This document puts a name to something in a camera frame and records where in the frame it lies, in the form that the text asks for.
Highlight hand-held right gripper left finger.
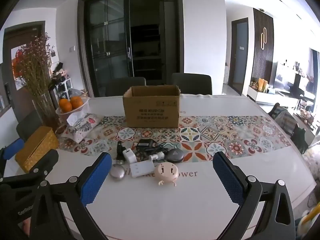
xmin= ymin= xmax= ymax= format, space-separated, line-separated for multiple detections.
xmin=31 ymin=152 xmax=112 ymax=240

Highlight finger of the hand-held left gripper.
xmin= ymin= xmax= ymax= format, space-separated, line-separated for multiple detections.
xmin=0 ymin=149 xmax=59 ymax=187
xmin=0 ymin=138 xmax=25 ymax=178

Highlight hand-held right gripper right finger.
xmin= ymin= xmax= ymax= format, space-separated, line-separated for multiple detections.
xmin=212 ymin=151 xmax=297 ymax=240

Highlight silver oval object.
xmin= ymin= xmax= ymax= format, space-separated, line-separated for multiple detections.
xmin=110 ymin=164 xmax=125 ymax=180

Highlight black clip device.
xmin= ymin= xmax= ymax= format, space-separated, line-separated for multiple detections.
xmin=116 ymin=141 xmax=125 ymax=165

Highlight white cube charger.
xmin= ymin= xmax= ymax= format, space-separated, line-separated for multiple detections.
xmin=122 ymin=148 xmax=137 ymax=164

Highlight white socket panel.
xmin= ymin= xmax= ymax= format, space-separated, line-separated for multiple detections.
xmin=130 ymin=160 xmax=157 ymax=179

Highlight dark round device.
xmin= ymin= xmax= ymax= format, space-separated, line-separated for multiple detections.
xmin=167 ymin=149 xmax=184 ymax=162

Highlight black power adapter with cable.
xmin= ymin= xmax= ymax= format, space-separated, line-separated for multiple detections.
xmin=135 ymin=139 xmax=165 ymax=160

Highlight pink round socket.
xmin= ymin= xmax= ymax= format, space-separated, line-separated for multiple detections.
xmin=154 ymin=162 xmax=180 ymax=187

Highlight white cylindrical plug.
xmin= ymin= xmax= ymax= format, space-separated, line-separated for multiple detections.
xmin=149 ymin=152 xmax=167 ymax=161

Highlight brown cardboard box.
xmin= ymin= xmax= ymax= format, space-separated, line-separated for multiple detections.
xmin=122 ymin=85 xmax=181 ymax=128

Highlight woven yellow placemat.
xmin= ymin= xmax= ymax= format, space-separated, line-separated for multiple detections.
xmin=14 ymin=126 xmax=60 ymax=173

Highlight dark dining chair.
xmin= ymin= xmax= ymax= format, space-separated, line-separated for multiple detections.
xmin=172 ymin=73 xmax=212 ymax=95
xmin=16 ymin=116 xmax=43 ymax=140
xmin=106 ymin=77 xmax=147 ymax=97

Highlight glass vase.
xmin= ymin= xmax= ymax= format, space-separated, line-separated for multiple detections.
xmin=32 ymin=94 xmax=62 ymax=133

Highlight floral fabric tissue pouch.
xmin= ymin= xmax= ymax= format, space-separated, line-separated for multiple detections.
xmin=61 ymin=112 xmax=101 ymax=143

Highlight patterned tile-print table runner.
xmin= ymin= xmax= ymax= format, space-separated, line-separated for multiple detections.
xmin=56 ymin=115 xmax=292 ymax=159

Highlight white fruit basket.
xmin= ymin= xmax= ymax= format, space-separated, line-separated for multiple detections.
xmin=55 ymin=97 xmax=90 ymax=125

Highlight orange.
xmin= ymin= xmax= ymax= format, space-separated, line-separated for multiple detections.
xmin=70 ymin=96 xmax=84 ymax=110
xmin=59 ymin=98 xmax=73 ymax=113

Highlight brown wooden door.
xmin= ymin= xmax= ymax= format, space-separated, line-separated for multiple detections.
xmin=2 ymin=21 xmax=47 ymax=120

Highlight white shoe rack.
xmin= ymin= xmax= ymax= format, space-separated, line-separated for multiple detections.
xmin=56 ymin=79 xmax=73 ymax=99

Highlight chair with plaid cushion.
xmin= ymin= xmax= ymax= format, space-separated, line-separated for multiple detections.
xmin=269 ymin=102 xmax=309 ymax=153

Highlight dried pink flower bunch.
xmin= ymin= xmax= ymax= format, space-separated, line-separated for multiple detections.
xmin=14 ymin=32 xmax=57 ymax=100

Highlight plush toys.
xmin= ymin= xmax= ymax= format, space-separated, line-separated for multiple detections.
xmin=51 ymin=62 xmax=69 ymax=83

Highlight white tv stand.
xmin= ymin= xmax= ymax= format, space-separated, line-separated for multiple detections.
xmin=247 ymin=85 xmax=300 ymax=105

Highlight red door ornament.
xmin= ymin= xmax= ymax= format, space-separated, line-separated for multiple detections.
xmin=11 ymin=47 xmax=28 ymax=65

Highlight television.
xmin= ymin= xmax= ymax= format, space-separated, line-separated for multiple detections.
xmin=274 ymin=61 xmax=308 ymax=93

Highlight dark hallway door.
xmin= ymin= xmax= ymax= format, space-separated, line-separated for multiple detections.
xmin=231 ymin=17 xmax=249 ymax=95

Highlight dark glass sliding door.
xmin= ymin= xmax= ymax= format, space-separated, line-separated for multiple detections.
xmin=77 ymin=0 xmax=184 ymax=98

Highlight gold wall ornament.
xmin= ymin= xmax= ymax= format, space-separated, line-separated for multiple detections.
xmin=260 ymin=26 xmax=268 ymax=50

